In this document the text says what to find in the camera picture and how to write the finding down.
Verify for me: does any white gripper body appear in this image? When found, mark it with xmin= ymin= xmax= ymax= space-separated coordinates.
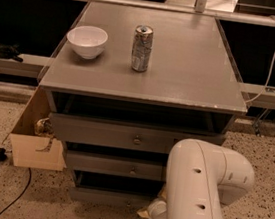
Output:
xmin=147 ymin=198 xmax=167 ymax=219

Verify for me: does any grey bottom drawer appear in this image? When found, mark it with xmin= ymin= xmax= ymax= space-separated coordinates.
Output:
xmin=70 ymin=170 xmax=164 ymax=208

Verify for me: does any grey drawer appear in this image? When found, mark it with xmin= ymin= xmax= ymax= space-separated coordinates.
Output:
xmin=49 ymin=112 xmax=226 ymax=154
xmin=65 ymin=151 xmax=166 ymax=181
xmin=70 ymin=170 xmax=164 ymax=208

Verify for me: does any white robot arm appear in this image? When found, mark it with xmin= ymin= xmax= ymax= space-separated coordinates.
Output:
xmin=138 ymin=139 xmax=255 ymax=219

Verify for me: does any grey top drawer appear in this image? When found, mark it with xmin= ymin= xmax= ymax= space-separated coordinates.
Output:
xmin=49 ymin=112 xmax=226 ymax=154

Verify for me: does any grey middle drawer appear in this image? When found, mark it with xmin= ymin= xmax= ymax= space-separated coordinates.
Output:
xmin=65 ymin=151 xmax=166 ymax=181

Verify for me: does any grey drawer cabinet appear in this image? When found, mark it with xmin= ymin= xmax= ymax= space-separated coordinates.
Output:
xmin=24 ymin=0 xmax=260 ymax=209

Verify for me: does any cardboard box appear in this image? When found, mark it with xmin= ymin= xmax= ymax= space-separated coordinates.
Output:
xmin=10 ymin=87 xmax=66 ymax=171

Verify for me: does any crumpled item in box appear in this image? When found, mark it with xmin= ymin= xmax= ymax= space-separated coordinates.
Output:
xmin=34 ymin=118 xmax=54 ymax=138

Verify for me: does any silver drink can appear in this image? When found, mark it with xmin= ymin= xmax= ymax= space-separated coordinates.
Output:
xmin=131 ymin=25 xmax=154 ymax=72

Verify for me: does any white bowl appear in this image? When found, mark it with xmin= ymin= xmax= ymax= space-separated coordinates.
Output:
xmin=66 ymin=25 xmax=108 ymax=60

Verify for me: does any white cable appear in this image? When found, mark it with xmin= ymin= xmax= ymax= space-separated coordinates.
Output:
xmin=244 ymin=13 xmax=275 ymax=108

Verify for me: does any grey metal rail frame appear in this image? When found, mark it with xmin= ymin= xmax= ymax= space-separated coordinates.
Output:
xmin=0 ymin=0 xmax=275 ymax=108

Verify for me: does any black object on rail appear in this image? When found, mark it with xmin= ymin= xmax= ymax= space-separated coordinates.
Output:
xmin=0 ymin=43 xmax=23 ymax=63

